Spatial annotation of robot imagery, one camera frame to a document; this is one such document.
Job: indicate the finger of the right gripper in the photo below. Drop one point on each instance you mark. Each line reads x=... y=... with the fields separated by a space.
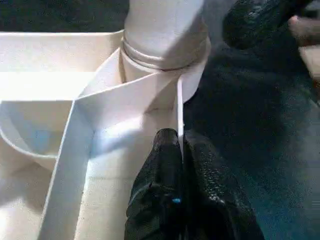
x=260 y=20

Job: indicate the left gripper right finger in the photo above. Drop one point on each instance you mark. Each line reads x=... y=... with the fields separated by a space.
x=215 y=200

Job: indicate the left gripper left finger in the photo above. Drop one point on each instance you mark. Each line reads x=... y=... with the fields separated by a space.
x=157 y=200

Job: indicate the white plastic table leg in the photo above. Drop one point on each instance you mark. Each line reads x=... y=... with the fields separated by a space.
x=165 y=25

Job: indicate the white plastic table top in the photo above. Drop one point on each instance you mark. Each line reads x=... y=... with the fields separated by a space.
x=40 y=125

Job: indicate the black work mat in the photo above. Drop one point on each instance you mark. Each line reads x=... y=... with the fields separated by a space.
x=250 y=150

